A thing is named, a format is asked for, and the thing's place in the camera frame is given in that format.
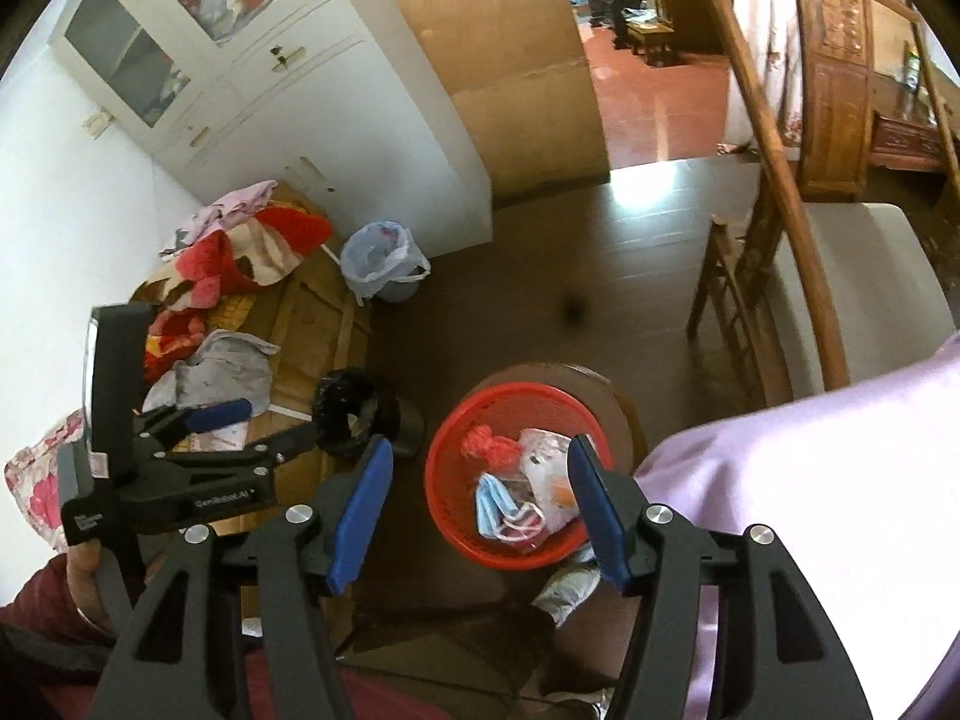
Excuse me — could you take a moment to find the crumpled white wrapper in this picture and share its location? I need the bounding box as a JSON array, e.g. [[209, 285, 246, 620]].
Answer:
[[531, 547, 605, 627]]

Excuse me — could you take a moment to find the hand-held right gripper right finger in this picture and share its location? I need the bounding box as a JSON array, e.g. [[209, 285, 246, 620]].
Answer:
[[566, 433, 875, 720]]

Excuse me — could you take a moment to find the person's left forearm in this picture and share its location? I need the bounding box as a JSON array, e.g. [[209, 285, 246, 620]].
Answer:
[[0, 556, 128, 691]]

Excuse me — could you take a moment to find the black bin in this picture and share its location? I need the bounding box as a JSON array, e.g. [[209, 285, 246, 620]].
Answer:
[[311, 367, 428, 460]]

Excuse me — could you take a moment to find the white seat cushion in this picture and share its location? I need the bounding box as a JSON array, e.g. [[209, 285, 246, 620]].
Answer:
[[772, 202, 957, 398]]

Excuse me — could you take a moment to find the brown wooden door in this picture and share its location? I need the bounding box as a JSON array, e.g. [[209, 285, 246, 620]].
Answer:
[[360, 0, 612, 203]]

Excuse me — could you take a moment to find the floral curtain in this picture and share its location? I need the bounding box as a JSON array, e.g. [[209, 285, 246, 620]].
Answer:
[[731, 0, 807, 151]]

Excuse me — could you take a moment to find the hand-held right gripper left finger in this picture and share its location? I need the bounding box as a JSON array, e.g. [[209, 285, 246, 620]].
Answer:
[[105, 436, 395, 720]]

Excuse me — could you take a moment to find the floral quilt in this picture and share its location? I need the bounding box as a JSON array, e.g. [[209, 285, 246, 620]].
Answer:
[[4, 409, 95, 548]]

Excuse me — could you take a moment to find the pink cloth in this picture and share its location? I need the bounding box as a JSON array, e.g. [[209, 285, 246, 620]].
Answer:
[[157, 180, 278, 256]]

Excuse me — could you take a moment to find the red plush blanket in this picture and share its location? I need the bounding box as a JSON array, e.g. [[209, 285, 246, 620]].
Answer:
[[146, 206, 335, 380]]

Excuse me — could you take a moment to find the grey cloth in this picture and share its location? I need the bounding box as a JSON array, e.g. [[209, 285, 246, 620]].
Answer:
[[146, 330, 280, 417]]

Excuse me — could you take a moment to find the white cabinet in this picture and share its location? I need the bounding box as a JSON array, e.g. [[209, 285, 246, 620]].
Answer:
[[49, 0, 492, 256]]

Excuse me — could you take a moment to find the carved wooden chair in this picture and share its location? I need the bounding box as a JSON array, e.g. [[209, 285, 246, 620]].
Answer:
[[682, 0, 960, 398]]

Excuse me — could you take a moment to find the grey bin with plastic bag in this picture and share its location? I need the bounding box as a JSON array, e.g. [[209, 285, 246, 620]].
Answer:
[[340, 220, 432, 307]]

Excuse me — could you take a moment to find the person's left hand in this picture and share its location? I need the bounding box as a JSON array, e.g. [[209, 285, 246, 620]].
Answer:
[[66, 542, 113, 625]]

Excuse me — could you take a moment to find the red plastic basket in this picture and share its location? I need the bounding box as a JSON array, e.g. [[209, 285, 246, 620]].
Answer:
[[424, 382, 612, 571]]

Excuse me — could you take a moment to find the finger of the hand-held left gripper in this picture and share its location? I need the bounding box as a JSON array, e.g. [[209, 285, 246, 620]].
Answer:
[[137, 399, 252, 452], [161, 426, 353, 470]]

